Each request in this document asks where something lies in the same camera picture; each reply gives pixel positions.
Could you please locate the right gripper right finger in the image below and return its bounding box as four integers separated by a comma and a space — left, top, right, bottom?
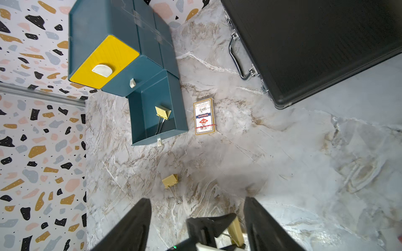
244, 197, 303, 251

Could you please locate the yellow binder clip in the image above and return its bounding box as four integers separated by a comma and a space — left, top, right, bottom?
222, 217, 246, 249
155, 106, 171, 135
162, 174, 183, 205

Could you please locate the yellow top drawer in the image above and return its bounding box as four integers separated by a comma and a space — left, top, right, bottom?
70, 35, 140, 90

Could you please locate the teal drawer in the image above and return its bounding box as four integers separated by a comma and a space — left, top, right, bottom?
102, 55, 162, 97
127, 70, 188, 146

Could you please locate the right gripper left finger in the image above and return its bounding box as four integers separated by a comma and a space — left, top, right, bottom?
93, 198, 152, 251

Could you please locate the teal bottom drawer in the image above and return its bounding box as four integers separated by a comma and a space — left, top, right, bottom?
127, 70, 188, 146

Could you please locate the small card packet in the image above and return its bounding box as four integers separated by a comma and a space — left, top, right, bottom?
193, 98, 216, 136

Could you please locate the teal drawer cabinet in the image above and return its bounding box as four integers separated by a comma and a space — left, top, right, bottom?
68, 0, 180, 92

